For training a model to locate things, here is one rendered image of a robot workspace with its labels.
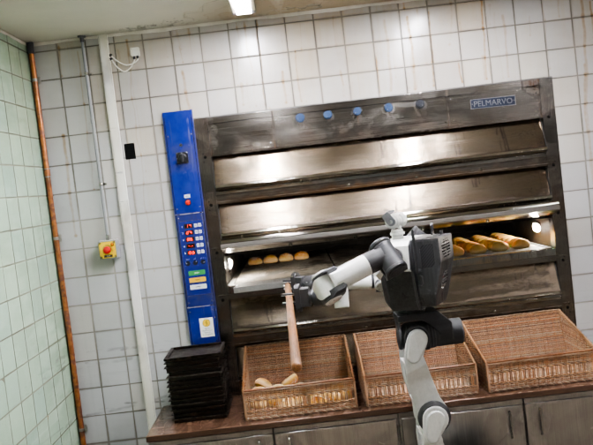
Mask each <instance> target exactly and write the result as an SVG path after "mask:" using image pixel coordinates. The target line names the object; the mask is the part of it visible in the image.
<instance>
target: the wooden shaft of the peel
mask: <svg viewBox="0 0 593 445"><path fill-rule="evenodd" d="M290 292H292V291H291V285H290V283H285V293H290ZM286 307H287V318H288V329H289V350H290V362H291V369H292V371H293V372H294V373H299V372H300V371H301V370H302V362H301V356H300V349H299V342H298V336H297V325H296V317H295V311H294V305H293V298H292V296H286Z"/></svg>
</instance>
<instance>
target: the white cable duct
mask: <svg viewBox="0 0 593 445"><path fill-rule="evenodd" d="M98 42H99V49H100V56H101V68H102V76H103V83H104V89H105V96H106V103H107V111H108V117H109V130H110V138H111V144H112V151H113V158H114V164H115V172H116V185H117V191H118V198H119V206H120V213H121V219H122V226H123V234H124V246H125V253H126V260H127V267H128V274H129V281H130V288H131V301H132V308H133V314H134V321H135V329H136V336H137V342H138V349H139V363H140V369H141V376H142V383H143V389H144V397H145V404H146V416H147V424H148V431H150V429H151V427H152V425H153V424H154V422H155V420H156V412H155V405H154V392H153V385H152V378H151V371H150V364H149V357H148V350H147V343H146V330H145V323H144V316H143V309H142V302H141V296H140V288H139V275H138V268H137V261H136V254H135V247H134V240H133V234H132V226H131V213H130V207H129V200H128V192H127V185H126V179H125V172H124V158H123V151H122V145H121V138H120V131H119V123H118V117H117V110H116V97H115V90H114V83H113V76H112V69H111V62H110V56H109V42H108V35H107V34H98Z"/></svg>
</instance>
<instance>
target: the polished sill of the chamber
mask: <svg viewBox="0 0 593 445"><path fill-rule="evenodd" d="M554 255H557V254H556V248H553V247H549V248H541V249H534V250H526V251H519V252H510V253H496V254H489V255H481V256H474V257H466V258H459V259H454V260H453V266H452V268H457V267H464V266H472V265H479V264H487V263H494V262H502V261H510V260H524V259H532V258H539V257H547V256H554ZM235 286H236V284H234V285H229V286H228V294H232V293H234V289H233V288H234V287H235Z"/></svg>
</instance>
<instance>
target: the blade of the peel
mask: <svg viewBox="0 0 593 445"><path fill-rule="evenodd" d="M283 280H290V277H287V278H280V279H272V280H265V281H257V282H249V283H238V284H237V285H236V286H235V287H234V288H233V289H234V293H240V292H247V291H255V290H269V289H276V288H284V282H283Z"/></svg>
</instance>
